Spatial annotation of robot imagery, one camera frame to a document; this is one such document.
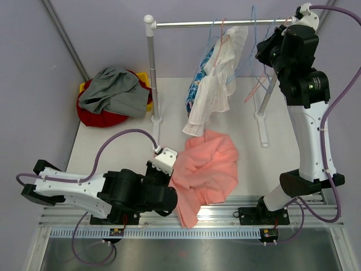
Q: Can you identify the blue wire hanger grey skirt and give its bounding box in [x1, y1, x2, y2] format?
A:
[248, 5, 258, 77]

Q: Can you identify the blue hanger salmon skirt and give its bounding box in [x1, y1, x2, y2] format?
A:
[225, 16, 281, 94]

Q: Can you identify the white pleated skirt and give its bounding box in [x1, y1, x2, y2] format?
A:
[183, 26, 248, 137]

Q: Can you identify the salmon pink skirt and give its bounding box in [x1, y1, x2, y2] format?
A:
[169, 129, 239, 229]

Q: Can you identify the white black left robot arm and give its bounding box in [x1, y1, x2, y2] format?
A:
[21, 160, 178, 225]

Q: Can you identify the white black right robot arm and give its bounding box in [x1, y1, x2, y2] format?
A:
[238, 24, 345, 225]

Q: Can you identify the blue hanger floral skirt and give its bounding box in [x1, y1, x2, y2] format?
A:
[196, 18, 217, 73]

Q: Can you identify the silver white clothes rack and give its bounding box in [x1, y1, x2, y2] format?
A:
[144, 15, 296, 140]

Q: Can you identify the red cloth garment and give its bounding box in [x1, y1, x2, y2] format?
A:
[76, 71, 153, 128]

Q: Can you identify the empty pink wire hanger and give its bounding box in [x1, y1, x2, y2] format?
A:
[244, 16, 293, 103]

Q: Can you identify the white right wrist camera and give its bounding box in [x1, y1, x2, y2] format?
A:
[292, 2, 320, 31]

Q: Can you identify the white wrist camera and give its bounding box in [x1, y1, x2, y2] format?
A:
[152, 146, 178, 176]
[292, 2, 320, 31]

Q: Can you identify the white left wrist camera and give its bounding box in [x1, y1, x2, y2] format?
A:
[152, 146, 178, 176]

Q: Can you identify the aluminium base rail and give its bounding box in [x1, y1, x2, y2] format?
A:
[38, 193, 344, 229]

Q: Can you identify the white slotted cable duct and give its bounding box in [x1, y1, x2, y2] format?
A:
[50, 227, 261, 239]

